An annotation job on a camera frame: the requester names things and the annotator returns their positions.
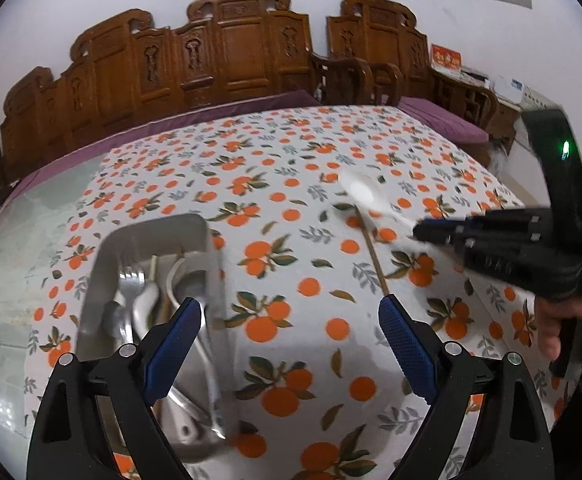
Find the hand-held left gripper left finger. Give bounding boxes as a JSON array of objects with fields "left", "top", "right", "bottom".
[{"left": 26, "top": 297, "right": 203, "bottom": 480}]

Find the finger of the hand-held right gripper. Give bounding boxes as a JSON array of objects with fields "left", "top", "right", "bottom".
[
  {"left": 413, "top": 209, "right": 554, "bottom": 248},
  {"left": 463, "top": 241, "right": 554, "bottom": 283}
]

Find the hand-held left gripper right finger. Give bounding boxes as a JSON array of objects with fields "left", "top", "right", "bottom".
[{"left": 378, "top": 295, "right": 556, "bottom": 480}]

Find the white spoon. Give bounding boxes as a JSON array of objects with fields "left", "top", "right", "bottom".
[
  {"left": 340, "top": 169, "right": 417, "bottom": 237},
  {"left": 165, "top": 254, "right": 207, "bottom": 311}
]

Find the white fork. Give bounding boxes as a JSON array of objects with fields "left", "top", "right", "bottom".
[{"left": 118, "top": 255, "right": 160, "bottom": 342}]

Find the rectangular metal tray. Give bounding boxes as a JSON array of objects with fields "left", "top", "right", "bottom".
[{"left": 74, "top": 213, "right": 229, "bottom": 463}]

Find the person's right hand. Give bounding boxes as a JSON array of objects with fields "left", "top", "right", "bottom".
[{"left": 536, "top": 290, "right": 582, "bottom": 368}]

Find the white router box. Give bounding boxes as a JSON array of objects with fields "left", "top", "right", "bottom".
[{"left": 493, "top": 76, "right": 526, "bottom": 106}]

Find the purple armchair cushion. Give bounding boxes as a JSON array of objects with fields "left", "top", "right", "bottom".
[{"left": 398, "top": 96, "right": 489, "bottom": 144}]

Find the red desk calendar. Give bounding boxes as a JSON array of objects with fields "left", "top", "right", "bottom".
[{"left": 430, "top": 44, "right": 462, "bottom": 75}]

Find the orange fruit print tablecloth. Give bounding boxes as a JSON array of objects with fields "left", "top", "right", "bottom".
[{"left": 24, "top": 105, "right": 572, "bottom": 480}]

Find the carved wooden armchair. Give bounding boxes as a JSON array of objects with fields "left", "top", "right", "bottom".
[{"left": 326, "top": 0, "right": 434, "bottom": 107}]

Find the carved wooden sofa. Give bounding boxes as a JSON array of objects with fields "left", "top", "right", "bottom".
[{"left": 0, "top": 0, "right": 374, "bottom": 181}]

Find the white electrical wall cabinet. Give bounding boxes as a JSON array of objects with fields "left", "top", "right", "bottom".
[{"left": 518, "top": 87, "right": 566, "bottom": 112}]

